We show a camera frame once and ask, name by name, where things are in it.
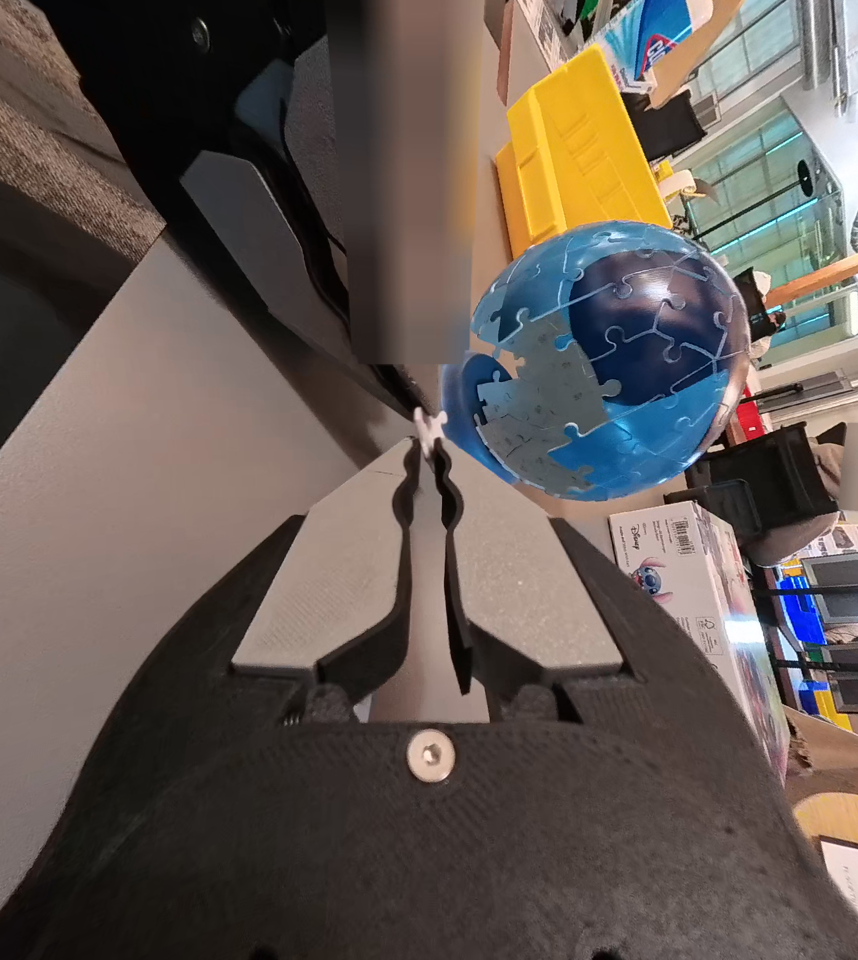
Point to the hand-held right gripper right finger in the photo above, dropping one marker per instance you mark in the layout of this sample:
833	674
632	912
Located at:
534	600

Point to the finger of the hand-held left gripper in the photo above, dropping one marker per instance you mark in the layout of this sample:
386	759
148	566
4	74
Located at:
249	225
316	135

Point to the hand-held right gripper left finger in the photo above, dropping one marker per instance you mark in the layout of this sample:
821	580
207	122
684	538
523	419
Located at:
324	600

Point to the white puzzle piece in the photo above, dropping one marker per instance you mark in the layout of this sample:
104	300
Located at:
429	424

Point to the yellow plastic bin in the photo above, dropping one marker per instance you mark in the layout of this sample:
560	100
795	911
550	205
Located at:
571	150

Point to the blue puzzle ball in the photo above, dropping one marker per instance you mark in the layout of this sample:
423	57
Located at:
639	337

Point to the white puzzle box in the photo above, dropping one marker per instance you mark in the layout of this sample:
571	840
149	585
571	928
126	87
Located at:
699	600

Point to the black crate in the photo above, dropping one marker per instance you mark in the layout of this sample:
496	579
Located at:
774	480

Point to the metal storage shelf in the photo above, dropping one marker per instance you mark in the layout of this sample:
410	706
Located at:
849	600

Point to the black monitor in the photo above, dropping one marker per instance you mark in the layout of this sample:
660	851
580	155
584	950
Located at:
665	124

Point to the wipes canister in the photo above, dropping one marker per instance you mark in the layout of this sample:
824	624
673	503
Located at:
654	30

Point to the cardboard box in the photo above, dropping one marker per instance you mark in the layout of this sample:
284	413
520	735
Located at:
718	30

